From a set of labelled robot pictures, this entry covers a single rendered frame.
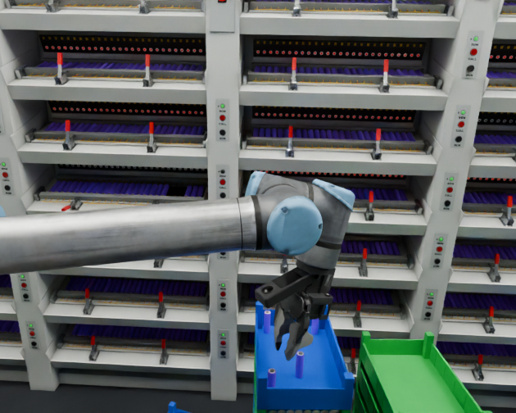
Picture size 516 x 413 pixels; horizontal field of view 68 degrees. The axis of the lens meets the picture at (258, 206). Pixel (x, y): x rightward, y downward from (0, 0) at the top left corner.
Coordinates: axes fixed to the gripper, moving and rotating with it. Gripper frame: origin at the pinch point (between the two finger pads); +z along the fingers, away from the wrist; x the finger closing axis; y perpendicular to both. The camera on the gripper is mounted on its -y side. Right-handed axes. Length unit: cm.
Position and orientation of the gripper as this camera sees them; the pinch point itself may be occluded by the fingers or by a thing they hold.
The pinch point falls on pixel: (281, 349)
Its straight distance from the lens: 87.7
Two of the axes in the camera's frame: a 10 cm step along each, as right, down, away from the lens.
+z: -2.5, 9.6, 1.5
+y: 8.2, 1.2, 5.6
